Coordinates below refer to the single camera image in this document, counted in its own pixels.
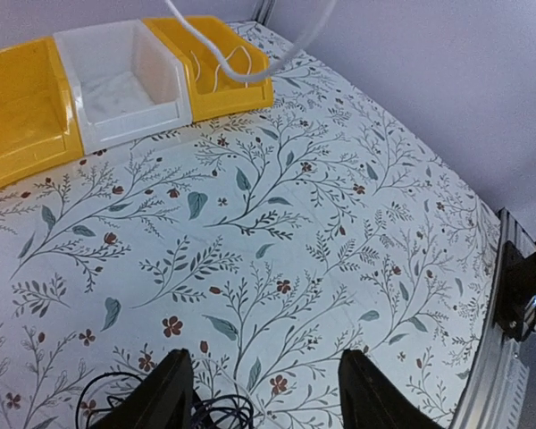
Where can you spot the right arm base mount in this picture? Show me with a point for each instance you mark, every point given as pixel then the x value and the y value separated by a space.
pixel 525 277

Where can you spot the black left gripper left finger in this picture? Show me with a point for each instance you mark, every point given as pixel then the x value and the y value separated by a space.
pixel 162 400

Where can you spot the large yellow plastic bin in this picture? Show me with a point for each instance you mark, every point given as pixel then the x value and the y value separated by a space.
pixel 38 124

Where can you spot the front aluminium rail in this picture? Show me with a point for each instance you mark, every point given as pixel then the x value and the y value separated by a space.
pixel 497 384

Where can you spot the white translucent plastic bin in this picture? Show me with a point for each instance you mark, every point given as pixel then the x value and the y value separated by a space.
pixel 125 83

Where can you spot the right aluminium frame post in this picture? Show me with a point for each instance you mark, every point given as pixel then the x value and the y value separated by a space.
pixel 263 11

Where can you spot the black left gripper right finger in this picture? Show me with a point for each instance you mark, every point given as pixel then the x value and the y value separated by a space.
pixel 368 399

